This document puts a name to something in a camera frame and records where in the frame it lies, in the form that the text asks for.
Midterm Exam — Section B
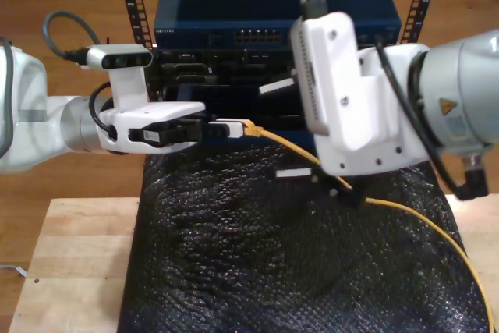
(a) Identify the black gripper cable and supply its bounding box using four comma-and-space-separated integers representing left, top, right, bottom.
373, 34, 488, 201
88, 81, 118, 143

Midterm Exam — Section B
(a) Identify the black rack server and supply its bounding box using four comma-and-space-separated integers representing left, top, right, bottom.
150, 47, 301, 87

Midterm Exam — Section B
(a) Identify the black bubble mat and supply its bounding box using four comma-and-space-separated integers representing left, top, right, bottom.
116, 141, 494, 333

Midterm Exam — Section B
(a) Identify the grey flat ribbon cable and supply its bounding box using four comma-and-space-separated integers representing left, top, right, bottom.
0, 262, 29, 278

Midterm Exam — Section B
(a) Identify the yellow network cable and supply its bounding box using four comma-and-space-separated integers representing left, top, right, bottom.
241, 121, 494, 333

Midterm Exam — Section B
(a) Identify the grey camera cable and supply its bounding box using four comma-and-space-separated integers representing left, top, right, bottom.
41, 11, 102, 65

